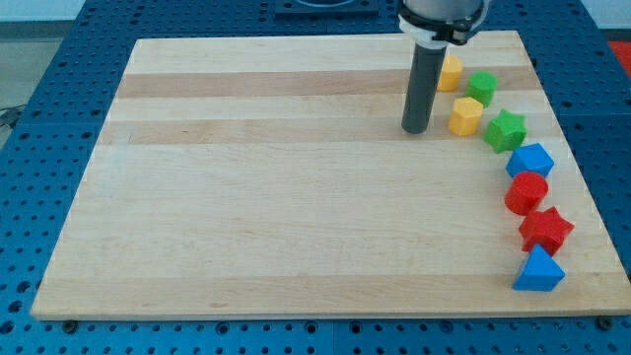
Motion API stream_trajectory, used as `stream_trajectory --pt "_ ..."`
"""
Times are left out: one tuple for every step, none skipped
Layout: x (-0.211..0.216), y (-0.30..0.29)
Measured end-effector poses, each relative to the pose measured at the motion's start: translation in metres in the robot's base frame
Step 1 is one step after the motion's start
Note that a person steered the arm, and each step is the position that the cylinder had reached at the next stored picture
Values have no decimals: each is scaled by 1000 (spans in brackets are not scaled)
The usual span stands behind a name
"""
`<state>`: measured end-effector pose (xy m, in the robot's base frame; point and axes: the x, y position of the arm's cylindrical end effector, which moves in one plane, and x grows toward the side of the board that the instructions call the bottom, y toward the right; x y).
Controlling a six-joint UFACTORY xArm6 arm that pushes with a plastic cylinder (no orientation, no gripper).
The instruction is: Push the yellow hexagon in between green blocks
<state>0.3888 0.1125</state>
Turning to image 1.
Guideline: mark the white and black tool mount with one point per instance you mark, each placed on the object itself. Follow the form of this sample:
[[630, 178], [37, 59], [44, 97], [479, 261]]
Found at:
[[436, 25]]

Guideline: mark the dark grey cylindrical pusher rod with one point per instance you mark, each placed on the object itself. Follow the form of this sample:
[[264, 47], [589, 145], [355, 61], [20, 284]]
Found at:
[[423, 82]]

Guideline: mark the yellow hexagon block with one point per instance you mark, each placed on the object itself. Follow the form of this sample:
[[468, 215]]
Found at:
[[465, 117]]

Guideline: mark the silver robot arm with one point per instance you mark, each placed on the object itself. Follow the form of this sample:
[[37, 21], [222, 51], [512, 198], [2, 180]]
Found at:
[[433, 25]]

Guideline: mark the blue hexagon block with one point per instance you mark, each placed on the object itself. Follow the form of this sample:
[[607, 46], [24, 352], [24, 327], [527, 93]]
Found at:
[[530, 158]]

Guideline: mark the yellow cylinder block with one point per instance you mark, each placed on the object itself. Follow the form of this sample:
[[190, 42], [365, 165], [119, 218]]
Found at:
[[450, 74]]

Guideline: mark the green cylinder block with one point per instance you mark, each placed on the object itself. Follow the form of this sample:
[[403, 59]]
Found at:
[[481, 86]]

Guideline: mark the green star block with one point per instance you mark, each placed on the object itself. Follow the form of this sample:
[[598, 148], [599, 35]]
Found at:
[[506, 132]]

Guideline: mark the red cylinder block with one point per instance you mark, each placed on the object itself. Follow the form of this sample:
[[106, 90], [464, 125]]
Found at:
[[526, 192]]

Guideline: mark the red star block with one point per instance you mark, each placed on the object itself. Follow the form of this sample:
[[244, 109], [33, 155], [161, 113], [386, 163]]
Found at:
[[548, 229]]

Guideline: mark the wooden board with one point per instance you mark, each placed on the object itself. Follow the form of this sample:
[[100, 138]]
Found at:
[[269, 178]]

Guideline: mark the blue triangle block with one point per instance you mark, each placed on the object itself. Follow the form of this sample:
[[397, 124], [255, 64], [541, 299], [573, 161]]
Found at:
[[539, 272]]

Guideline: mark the dark blue base plate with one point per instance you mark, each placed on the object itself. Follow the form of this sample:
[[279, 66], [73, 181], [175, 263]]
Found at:
[[287, 8]]

